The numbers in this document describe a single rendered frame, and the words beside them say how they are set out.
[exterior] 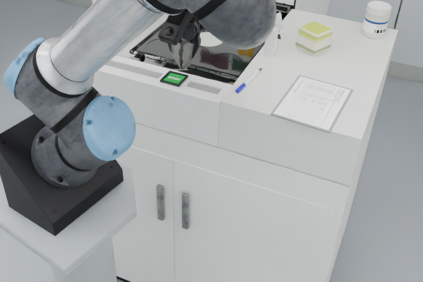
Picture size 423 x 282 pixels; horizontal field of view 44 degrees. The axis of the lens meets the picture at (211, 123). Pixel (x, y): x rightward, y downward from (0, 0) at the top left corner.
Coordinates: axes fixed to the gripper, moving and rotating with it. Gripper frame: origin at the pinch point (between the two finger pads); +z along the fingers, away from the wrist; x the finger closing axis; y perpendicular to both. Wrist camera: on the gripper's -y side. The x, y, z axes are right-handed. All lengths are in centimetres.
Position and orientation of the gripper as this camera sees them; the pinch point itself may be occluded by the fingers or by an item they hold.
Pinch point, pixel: (181, 66)
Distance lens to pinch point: 136.5
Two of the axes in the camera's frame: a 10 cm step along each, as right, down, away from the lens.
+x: -9.1, -3.0, 2.8
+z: -0.7, 7.9, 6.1
